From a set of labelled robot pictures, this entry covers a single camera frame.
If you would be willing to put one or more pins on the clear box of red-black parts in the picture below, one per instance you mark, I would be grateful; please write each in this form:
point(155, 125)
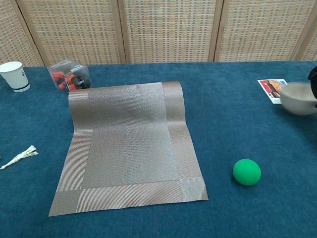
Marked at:
point(67, 77)

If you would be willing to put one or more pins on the blue carpet table cover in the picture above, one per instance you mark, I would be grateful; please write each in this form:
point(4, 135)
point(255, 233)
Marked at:
point(223, 111)

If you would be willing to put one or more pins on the colourful postcard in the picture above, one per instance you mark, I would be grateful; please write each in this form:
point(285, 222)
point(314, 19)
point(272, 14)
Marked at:
point(268, 88)

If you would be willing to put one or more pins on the white paper cup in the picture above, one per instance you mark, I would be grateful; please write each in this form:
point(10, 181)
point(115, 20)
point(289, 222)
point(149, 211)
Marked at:
point(15, 77)

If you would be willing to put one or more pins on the green foam ball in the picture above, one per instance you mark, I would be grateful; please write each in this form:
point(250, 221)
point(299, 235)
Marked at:
point(247, 172)

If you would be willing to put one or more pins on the tan bookmark with white tassel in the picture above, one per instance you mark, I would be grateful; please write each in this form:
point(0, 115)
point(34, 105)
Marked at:
point(24, 153)

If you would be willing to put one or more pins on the white bowl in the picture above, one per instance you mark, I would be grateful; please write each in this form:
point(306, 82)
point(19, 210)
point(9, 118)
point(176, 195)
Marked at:
point(294, 104)

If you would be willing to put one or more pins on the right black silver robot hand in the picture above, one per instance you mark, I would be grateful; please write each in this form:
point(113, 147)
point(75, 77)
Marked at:
point(314, 84)

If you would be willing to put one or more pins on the brown woven placemat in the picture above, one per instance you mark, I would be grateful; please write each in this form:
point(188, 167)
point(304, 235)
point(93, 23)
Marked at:
point(128, 148)

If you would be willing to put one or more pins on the woven wooden folding screen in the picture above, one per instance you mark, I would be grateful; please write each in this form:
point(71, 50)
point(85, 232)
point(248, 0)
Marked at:
point(168, 29)

